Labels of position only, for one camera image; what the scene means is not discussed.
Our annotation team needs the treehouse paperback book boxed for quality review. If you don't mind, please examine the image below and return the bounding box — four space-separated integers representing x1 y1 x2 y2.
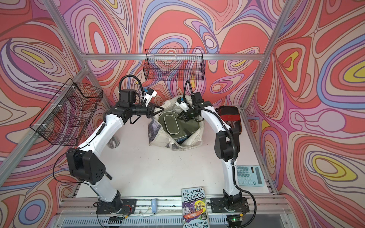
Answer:
181 187 210 228

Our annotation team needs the green paddle case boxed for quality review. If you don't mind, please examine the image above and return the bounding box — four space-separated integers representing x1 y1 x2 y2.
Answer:
158 111 200 141

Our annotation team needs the red black ping pong case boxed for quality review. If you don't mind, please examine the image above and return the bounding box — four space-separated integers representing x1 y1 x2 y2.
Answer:
218 106 242 134

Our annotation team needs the cream canvas tote bag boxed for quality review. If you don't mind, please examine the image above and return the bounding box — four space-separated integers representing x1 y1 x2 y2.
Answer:
148 96 205 151

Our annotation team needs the left black wire basket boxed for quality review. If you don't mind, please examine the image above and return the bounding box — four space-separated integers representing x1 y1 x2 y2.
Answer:
29 79 104 146

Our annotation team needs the teal calculator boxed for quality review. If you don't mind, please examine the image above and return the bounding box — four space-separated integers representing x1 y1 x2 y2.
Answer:
236 165 265 187

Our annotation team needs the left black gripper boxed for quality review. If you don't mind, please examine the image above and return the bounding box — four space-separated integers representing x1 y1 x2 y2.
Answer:
129 102 164 120

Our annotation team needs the back black wire basket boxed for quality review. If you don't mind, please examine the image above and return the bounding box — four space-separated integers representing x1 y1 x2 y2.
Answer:
143 48 205 82

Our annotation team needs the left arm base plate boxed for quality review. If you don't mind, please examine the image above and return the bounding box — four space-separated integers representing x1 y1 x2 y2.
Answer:
93 199 137 215

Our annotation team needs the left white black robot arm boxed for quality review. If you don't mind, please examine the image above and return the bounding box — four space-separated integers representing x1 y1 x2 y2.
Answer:
66 75 158 214

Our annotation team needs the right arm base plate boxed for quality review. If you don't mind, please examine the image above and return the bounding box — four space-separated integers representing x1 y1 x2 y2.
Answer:
210 197 250 214

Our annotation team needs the small light blue device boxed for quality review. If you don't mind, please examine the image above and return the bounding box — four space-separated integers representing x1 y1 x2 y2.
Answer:
151 198 158 214

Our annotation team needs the cup of pens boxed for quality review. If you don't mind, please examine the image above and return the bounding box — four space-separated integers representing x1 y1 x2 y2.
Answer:
107 136 120 149

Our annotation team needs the green circuit board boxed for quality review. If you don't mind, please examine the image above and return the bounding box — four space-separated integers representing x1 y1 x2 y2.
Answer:
108 216 125 225

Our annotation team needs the black marker pen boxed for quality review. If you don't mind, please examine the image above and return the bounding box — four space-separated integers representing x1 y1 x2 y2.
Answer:
105 173 113 180

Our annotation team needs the black wire basket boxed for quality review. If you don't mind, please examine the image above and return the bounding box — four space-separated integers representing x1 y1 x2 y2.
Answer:
143 48 205 82
29 79 104 146

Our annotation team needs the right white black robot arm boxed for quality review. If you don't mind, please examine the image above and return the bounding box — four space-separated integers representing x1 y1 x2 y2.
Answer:
176 80 255 214

